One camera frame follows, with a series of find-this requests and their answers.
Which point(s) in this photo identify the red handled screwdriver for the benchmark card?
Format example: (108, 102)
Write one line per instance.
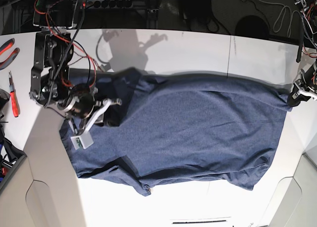
(14, 103)

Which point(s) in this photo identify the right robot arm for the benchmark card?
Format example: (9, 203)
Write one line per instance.
(59, 22)

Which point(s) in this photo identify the black bag with items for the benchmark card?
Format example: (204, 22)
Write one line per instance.
(13, 158)

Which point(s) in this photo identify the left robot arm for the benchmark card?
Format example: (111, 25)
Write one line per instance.
(308, 17)

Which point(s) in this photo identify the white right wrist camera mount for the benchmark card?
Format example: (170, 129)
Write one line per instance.
(81, 137)

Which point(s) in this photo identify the blue t-shirt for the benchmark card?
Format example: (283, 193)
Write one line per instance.
(179, 128)

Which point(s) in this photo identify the black power strip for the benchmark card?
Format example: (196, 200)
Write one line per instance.
(108, 4)

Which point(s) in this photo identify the black thin rod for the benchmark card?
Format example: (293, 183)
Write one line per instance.
(199, 222)

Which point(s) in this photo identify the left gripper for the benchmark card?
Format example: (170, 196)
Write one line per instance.
(308, 81)

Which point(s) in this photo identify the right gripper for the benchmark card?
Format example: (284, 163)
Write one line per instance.
(77, 101)

